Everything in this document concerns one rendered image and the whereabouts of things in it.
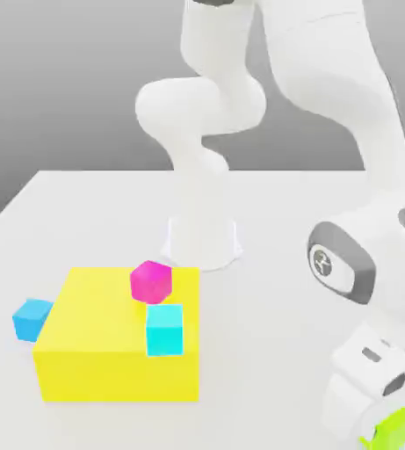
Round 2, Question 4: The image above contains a small cyan cube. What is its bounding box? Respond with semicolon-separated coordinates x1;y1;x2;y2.
145;303;184;358

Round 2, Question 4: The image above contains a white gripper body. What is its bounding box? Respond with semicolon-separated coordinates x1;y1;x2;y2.
321;372;387;443

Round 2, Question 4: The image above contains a large yellow box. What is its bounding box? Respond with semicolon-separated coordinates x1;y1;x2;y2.
32;266;201;403

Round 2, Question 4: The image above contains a small blue cube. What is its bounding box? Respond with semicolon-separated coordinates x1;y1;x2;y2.
11;297;54;344

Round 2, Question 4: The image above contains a small lime green cube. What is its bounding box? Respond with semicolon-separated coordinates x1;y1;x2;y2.
358;406;405;450

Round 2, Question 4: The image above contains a small magenta cube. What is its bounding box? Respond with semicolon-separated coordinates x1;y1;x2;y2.
129;260;173;306

